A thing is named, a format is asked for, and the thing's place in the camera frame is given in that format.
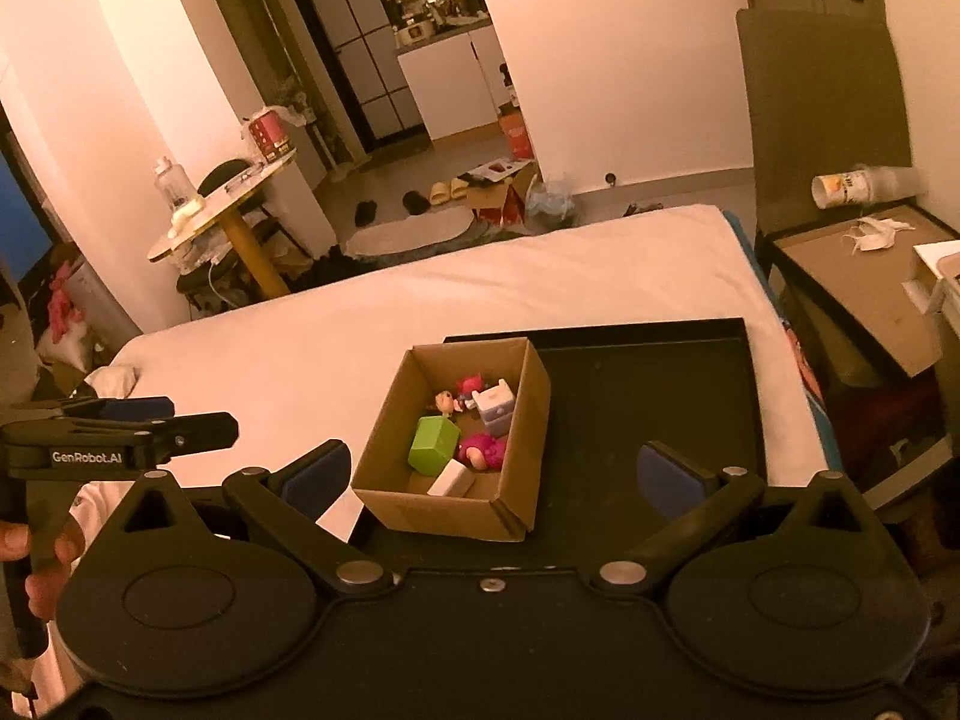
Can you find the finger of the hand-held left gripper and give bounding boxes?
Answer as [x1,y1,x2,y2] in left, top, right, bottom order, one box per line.
[64,395,179,422]
[146,411,241,460]

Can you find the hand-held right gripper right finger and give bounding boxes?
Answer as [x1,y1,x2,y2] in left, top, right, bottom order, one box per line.
[592,441,876,597]

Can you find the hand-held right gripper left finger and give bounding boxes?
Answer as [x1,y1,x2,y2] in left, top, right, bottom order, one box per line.
[109,439,395,599]

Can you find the black tray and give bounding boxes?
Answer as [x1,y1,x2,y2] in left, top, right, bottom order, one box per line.
[349,319,766,567]

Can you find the green plastic box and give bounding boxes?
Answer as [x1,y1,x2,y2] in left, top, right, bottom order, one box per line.
[407,416,462,476]

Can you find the white charger block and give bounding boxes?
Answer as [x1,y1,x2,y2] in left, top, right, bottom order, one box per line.
[426,459,477,498]

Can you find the pink animal toy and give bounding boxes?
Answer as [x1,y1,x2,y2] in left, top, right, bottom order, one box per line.
[456,431,509,472]

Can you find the white travel adapter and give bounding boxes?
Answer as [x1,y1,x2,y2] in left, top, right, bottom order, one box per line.
[471,381,517,436]

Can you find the person's left hand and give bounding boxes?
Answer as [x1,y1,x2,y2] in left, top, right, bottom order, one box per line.
[0,514,87,620]

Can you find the white crumpled cloth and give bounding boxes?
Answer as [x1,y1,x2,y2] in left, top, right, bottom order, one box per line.
[86,364,140,400]

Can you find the pink plush toy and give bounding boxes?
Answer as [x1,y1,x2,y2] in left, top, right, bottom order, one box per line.
[46,259,92,342]

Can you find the white bed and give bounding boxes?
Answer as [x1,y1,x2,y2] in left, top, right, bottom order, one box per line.
[34,206,833,713]

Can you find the yellow-legged round table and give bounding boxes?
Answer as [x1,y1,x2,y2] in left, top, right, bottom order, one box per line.
[146,150,297,297]

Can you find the clear glass jar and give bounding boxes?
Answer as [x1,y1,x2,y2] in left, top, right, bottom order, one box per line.
[154,157,192,211]

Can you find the black side table brown top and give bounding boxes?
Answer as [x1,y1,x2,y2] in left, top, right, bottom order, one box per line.
[756,196,960,533]

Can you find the pale oval rug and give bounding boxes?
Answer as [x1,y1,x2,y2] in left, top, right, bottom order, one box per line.
[345,206,477,263]

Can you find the blue plastic bag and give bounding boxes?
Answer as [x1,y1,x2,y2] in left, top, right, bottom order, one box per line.
[525,176,578,222]

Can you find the red can in plastic bag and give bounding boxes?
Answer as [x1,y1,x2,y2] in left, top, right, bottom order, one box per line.
[244,106,301,162]

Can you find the white face mask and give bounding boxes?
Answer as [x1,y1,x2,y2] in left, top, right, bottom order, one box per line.
[844,216,917,254]

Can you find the red printed cardboard box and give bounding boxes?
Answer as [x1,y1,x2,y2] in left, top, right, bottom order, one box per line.
[465,157,541,230]

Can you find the stacked disposable cups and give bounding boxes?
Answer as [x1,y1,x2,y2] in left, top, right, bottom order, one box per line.
[811,163,927,209]

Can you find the white desk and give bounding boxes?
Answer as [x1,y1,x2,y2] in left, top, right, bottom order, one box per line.
[904,240,960,331]

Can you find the orange paper bag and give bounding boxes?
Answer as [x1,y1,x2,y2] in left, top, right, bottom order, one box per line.
[499,109,535,162]

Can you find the olive flat board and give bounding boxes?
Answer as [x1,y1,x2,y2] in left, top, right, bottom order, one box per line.
[736,7,914,241]

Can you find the dark framed sliding door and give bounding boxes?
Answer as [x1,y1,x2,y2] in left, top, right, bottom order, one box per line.
[277,0,432,155]

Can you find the white kitchen cabinet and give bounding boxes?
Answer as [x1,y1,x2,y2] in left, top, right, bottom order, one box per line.
[396,19,511,142]

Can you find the kitchen counter clutter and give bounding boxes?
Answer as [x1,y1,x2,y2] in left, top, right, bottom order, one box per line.
[386,0,492,46]

